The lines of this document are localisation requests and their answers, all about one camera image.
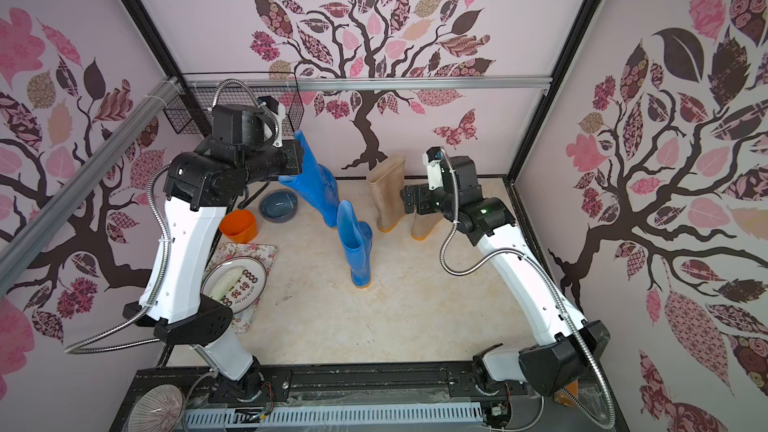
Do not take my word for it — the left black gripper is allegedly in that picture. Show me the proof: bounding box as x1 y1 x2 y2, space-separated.
236 138 302 185

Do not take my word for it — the tall beige rain boot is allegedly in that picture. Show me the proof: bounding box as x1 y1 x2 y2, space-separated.
366 154 406 233

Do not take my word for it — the blue rain boot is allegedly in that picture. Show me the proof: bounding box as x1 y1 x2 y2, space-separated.
337 200 373 288
278 130 340 228

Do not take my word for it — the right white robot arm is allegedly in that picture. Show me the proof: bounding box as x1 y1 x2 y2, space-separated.
401 147 617 430

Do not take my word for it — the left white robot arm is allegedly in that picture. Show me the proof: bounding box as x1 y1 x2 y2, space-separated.
65 92 304 388

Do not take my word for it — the grey blue bowl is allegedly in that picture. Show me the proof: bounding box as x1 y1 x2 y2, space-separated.
258 189 299 224

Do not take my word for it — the orange plastic cup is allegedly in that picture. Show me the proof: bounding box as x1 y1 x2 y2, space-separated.
219 209 259 244

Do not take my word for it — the floral placemat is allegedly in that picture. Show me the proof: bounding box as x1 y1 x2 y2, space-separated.
202 243 278 335

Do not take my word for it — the white radish with leaves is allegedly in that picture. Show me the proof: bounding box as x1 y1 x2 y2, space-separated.
205 266 244 303

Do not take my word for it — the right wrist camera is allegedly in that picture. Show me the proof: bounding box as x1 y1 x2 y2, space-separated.
422 146 444 191

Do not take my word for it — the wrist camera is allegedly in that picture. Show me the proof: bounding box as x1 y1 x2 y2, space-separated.
422 146 444 191
257 96 286 148

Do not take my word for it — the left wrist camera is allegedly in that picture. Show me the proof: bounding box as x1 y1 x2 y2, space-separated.
257 96 286 148

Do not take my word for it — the black wire basket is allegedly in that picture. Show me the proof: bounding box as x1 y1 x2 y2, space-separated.
163 72 305 139

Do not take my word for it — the rear aluminium rail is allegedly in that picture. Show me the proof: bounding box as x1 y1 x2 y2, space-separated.
182 74 553 92

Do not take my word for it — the aluminium rail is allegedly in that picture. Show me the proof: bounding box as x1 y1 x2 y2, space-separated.
1 77 183 295
182 74 553 92

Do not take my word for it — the left aluminium rail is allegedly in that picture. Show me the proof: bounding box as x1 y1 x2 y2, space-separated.
1 77 183 295

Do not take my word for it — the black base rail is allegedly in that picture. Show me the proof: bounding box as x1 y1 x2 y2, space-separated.
125 361 533 405

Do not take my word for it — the white slotted cable duct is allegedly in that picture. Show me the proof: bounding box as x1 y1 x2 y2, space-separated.
186 402 484 431

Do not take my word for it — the round wire fan guard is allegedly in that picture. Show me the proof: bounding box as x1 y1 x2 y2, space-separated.
125 384 185 432

